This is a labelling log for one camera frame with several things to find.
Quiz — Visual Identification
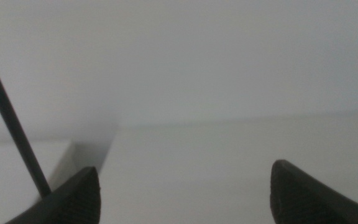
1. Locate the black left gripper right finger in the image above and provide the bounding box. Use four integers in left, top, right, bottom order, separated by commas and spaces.
269, 159, 358, 224

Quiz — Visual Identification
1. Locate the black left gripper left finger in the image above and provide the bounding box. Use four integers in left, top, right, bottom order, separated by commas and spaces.
4, 166, 101, 224

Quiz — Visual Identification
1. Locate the braided black left arm cable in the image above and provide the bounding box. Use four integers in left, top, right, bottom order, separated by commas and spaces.
0, 37, 52, 198

